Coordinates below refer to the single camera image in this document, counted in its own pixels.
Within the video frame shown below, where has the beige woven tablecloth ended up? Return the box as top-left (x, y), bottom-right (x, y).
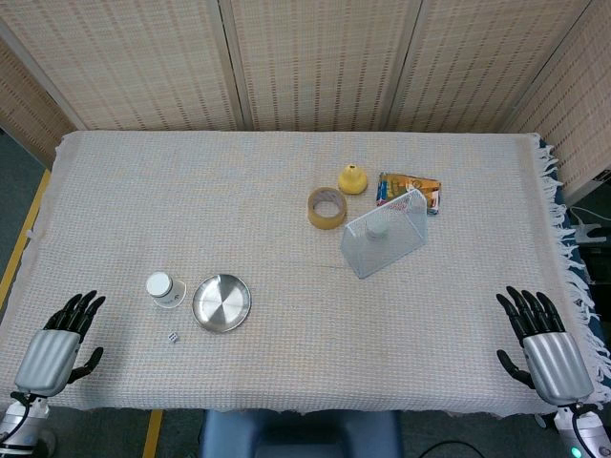
top-left (0, 129), bottom-right (611, 419)

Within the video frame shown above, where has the yellowish tape roll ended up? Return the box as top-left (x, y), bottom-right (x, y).
top-left (306, 186), bottom-right (348, 231)

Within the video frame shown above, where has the round steel plate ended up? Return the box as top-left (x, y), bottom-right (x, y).
top-left (191, 273), bottom-right (252, 334)

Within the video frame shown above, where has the white paper cup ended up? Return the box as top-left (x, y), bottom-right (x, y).
top-left (145, 271), bottom-right (187, 311)

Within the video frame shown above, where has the bamboo folding screen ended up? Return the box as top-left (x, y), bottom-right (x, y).
top-left (0, 0), bottom-right (611, 192)

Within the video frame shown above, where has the white plastic clamp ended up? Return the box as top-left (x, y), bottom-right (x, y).
top-left (571, 222), bottom-right (608, 245)

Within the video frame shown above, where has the colourful snack packet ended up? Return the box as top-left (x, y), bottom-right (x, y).
top-left (375, 172), bottom-right (443, 217)

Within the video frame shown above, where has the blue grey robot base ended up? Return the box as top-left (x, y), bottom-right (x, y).
top-left (199, 408), bottom-right (403, 458)

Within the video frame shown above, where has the black floor cable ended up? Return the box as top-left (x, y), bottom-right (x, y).
top-left (419, 441), bottom-right (481, 458)

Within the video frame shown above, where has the blue wire mesh basket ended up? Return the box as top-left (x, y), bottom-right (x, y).
top-left (339, 188), bottom-right (429, 280)

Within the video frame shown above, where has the black and grey left robot hand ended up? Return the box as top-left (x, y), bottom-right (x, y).
top-left (12, 289), bottom-right (107, 398)

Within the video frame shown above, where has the yellow toy pear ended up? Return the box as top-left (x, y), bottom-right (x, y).
top-left (337, 163), bottom-right (369, 196)

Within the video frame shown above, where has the black and grey right robot hand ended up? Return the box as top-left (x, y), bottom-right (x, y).
top-left (495, 285), bottom-right (596, 406)

